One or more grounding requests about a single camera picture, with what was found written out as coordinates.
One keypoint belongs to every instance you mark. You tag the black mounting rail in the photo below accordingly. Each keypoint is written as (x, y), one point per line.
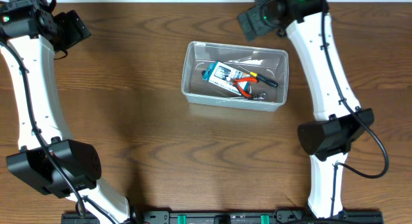
(278, 216)

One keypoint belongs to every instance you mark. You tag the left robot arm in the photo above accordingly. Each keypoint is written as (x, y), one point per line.
(49, 159)

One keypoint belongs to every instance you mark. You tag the yellow black screwdriver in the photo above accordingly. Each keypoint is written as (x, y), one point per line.
(260, 77)

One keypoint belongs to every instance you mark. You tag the blue and white box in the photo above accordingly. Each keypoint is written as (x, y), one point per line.
(218, 73)

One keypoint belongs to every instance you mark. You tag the clear plastic container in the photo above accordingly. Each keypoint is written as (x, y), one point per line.
(271, 63)

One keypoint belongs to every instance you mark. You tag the silver double-ended wrench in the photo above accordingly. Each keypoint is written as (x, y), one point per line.
(261, 96)

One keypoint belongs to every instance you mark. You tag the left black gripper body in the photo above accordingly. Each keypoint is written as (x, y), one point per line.
(63, 37)

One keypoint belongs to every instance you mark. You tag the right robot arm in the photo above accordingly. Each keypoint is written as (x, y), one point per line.
(339, 119)

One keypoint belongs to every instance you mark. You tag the red-handled pliers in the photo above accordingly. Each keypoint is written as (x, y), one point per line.
(242, 84)

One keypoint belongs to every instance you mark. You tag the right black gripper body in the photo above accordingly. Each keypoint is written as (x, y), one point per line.
(262, 18)

